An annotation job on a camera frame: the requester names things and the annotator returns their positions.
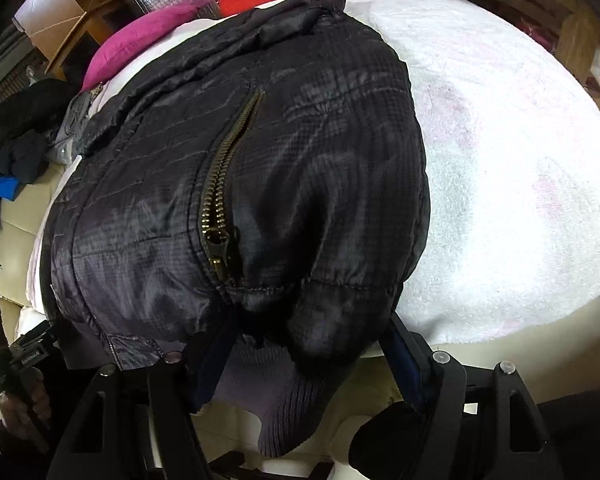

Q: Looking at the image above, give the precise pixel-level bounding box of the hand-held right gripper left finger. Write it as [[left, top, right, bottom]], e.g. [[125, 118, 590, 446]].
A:
[[47, 320, 241, 480]]

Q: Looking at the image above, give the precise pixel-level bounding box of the blue jacket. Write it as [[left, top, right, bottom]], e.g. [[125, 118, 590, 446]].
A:
[[0, 175, 26, 233]]

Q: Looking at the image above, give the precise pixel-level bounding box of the black quilted jacket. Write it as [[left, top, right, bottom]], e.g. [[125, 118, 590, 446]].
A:
[[40, 0, 433, 461]]

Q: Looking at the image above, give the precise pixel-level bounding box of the pile of dark clothes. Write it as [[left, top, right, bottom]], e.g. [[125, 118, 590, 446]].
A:
[[0, 77, 78, 186]]

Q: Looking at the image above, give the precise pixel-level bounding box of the person's left forearm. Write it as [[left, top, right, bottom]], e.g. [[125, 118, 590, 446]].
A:
[[0, 420, 56, 480]]

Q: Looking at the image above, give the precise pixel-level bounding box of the white blanket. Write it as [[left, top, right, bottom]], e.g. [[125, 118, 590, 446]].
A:
[[25, 0, 600, 356]]

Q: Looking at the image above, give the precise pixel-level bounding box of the grey garment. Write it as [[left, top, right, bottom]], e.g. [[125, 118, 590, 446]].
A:
[[52, 87, 106, 166]]

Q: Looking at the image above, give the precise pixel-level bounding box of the person's left hand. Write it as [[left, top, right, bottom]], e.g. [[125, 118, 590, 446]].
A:
[[0, 370, 53, 433]]

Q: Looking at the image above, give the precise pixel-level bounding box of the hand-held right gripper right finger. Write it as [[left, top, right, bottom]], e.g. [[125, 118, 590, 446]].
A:
[[380, 312, 566, 480]]

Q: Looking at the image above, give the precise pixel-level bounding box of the cream leather sofa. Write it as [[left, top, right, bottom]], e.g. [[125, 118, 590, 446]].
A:
[[0, 162, 431, 480]]

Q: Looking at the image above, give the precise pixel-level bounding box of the pink pillow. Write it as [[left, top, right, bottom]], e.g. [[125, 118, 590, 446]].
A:
[[80, 0, 216, 92]]

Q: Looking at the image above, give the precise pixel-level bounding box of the wooden column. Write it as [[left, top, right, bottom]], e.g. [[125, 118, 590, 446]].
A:
[[12, 0, 131, 76]]

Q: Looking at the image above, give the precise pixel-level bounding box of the person's right leg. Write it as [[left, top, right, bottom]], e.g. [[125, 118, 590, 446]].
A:
[[350, 402, 431, 480]]

